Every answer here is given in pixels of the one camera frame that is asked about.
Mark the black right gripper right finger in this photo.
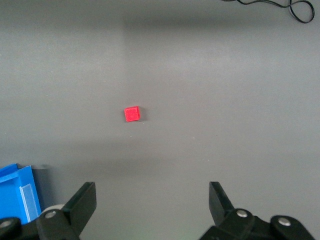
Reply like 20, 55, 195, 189
198, 181, 316, 240

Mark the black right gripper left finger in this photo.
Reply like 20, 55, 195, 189
0, 181, 98, 240

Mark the red cube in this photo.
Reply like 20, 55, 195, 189
123, 105, 142, 123

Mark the blue plastic bin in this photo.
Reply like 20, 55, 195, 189
0, 163, 42, 225

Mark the black cable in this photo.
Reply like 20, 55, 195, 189
221, 0, 316, 25

